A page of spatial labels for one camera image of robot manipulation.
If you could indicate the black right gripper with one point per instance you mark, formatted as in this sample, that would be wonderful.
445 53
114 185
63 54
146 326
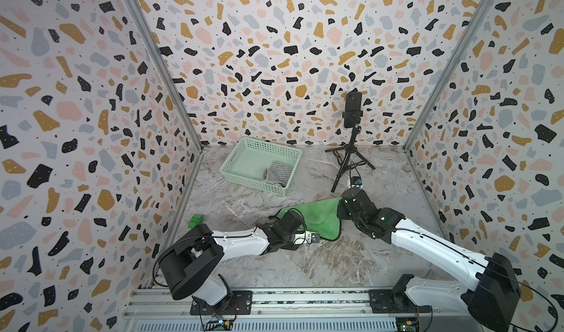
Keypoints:
341 207

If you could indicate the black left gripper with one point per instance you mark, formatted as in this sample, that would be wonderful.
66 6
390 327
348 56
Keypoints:
292 247

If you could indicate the green and grey dishcloth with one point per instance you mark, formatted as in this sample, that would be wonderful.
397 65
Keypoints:
320 217

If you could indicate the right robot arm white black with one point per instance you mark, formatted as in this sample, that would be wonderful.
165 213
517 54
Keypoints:
485 287

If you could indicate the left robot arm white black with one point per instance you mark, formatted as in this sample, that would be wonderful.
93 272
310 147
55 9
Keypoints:
187 267

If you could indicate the grey patterned cloth in basket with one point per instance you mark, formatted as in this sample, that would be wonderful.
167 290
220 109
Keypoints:
278 174

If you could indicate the mint green plastic basket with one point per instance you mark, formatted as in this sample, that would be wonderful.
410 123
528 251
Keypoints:
250 157

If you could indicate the small green toy block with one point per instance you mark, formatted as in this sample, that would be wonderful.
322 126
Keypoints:
195 220

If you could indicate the black phone on tripod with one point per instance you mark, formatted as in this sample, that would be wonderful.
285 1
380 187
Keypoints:
353 110

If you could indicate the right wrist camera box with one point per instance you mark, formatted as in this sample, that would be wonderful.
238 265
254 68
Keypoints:
356 182

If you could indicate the black camera tripod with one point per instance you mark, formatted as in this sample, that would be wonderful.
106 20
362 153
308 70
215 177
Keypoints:
348 157

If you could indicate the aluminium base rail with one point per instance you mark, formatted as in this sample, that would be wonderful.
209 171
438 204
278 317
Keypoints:
290 309

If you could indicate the aluminium corner post left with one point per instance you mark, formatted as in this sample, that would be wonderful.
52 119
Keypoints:
153 50

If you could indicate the aluminium corner post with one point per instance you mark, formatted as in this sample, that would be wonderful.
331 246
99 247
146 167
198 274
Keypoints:
153 50
454 61

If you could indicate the aluminium corner post right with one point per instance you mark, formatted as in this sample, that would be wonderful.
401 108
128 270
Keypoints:
454 61

